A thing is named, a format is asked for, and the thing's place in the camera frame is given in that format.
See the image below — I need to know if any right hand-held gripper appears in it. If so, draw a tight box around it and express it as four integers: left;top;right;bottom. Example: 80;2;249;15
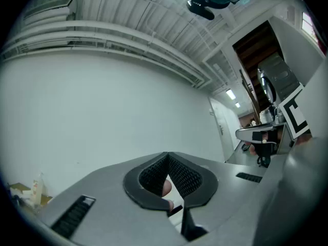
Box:
235;51;313;169

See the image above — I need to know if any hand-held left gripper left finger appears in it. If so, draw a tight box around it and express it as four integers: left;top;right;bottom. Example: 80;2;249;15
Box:
35;151;188;246

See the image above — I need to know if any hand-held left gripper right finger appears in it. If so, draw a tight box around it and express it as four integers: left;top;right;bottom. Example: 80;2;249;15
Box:
168;151;269;242

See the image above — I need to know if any person's right hand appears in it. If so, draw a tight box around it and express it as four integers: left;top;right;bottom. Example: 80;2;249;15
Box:
242;141;259;156

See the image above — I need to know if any person's left hand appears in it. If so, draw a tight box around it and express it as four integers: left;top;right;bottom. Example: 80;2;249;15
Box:
160;179;176;213

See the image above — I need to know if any white door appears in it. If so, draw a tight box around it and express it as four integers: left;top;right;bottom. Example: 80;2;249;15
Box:
208;96;235;162

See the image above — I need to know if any clear plastic bottle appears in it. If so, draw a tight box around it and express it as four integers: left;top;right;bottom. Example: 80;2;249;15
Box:
31;172;46;204

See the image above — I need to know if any small bright window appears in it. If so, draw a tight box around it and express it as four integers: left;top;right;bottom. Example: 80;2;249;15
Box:
301;11;315;33

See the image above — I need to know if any large brown cardboard box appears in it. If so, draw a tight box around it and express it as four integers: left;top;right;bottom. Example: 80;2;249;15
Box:
9;182;53;206

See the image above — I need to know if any white ceiling pipe run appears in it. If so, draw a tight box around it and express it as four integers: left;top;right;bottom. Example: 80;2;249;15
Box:
0;19;213;89

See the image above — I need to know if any black head camera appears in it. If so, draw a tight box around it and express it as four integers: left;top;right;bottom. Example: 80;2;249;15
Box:
186;0;215;21

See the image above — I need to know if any white air duct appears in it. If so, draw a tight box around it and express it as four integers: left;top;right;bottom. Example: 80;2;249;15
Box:
22;0;76;33

